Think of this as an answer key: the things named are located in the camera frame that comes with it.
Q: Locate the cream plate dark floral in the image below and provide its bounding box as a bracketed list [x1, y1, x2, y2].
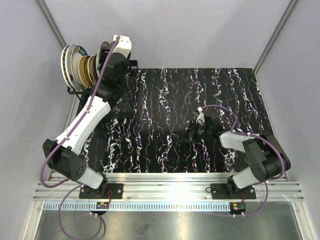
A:
[88, 56, 97, 86]

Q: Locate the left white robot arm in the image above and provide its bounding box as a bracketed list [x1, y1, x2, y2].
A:
[42, 51, 131, 199]

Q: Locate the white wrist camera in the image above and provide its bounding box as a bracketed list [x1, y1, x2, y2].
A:
[195, 107, 205, 126]
[112, 35, 132, 58]

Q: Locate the small cream floral plate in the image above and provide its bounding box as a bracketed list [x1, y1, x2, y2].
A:
[78, 56, 87, 87]

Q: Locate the white plate watermelon pattern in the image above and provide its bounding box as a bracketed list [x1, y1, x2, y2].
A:
[64, 44, 77, 90]

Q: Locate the white slotted cable duct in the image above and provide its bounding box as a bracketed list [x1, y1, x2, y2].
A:
[43, 201, 246, 212]

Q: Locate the black wire dish rack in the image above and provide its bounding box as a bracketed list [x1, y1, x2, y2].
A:
[67, 60, 139, 119]

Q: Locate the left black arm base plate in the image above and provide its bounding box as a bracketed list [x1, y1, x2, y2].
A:
[78, 183, 124, 200]

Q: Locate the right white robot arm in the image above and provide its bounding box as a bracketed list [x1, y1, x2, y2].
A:
[180, 115, 291, 200]

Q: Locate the mint green flower plate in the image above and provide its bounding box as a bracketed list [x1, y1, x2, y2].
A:
[95, 44, 103, 76]

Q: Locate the right aluminium frame post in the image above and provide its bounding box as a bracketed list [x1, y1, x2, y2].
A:
[253, 0, 300, 75]

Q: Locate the aluminium frame post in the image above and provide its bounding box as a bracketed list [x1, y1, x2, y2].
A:
[253, 0, 300, 75]
[35, 0, 67, 49]

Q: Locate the red floral plate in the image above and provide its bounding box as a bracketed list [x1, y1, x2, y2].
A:
[93, 54, 99, 81]

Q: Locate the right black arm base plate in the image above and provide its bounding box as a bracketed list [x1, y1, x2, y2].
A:
[209, 183, 257, 200]

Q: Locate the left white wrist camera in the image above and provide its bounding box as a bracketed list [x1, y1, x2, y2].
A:
[112, 35, 132, 58]

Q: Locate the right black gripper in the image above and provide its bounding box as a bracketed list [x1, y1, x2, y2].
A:
[178, 120, 212, 144]

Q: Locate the yellow patterned small plate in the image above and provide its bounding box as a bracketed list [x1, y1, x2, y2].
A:
[83, 56, 92, 88]

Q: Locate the white plate dark green rim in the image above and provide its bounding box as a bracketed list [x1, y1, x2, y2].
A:
[70, 45, 88, 90]

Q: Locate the grey plate deer pattern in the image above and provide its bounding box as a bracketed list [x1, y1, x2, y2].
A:
[98, 41, 111, 62]

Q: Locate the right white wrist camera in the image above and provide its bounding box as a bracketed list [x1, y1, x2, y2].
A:
[195, 107, 205, 126]

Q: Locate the aluminium mounting rail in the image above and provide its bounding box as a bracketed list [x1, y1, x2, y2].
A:
[33, 172, 305, 203]

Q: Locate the black marble pattern mat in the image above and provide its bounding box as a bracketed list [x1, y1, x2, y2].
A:
[79, 68, 272, 173]

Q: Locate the left aluminium frame post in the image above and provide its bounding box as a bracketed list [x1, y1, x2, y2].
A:
[35, 0, 67, 49]

